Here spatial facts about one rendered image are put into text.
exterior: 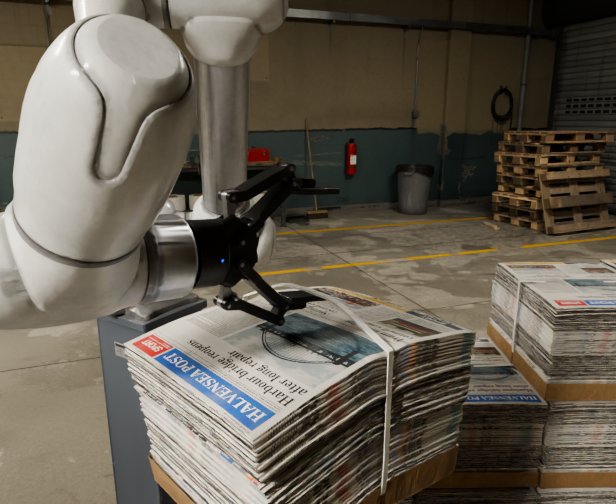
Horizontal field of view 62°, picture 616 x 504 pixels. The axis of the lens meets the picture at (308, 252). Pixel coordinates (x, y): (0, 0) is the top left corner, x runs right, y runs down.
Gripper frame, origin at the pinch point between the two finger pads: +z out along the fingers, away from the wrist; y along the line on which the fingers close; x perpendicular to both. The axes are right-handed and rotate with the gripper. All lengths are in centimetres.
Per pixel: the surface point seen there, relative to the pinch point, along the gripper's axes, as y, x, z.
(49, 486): 134, -153, 4
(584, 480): 60, 15, 78
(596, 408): 42, 15, 77
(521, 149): -20, -298, 646
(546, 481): 61, 9, 71
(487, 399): 42, -2, 59
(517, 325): 29, -8, 79
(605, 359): 30, 14, 76
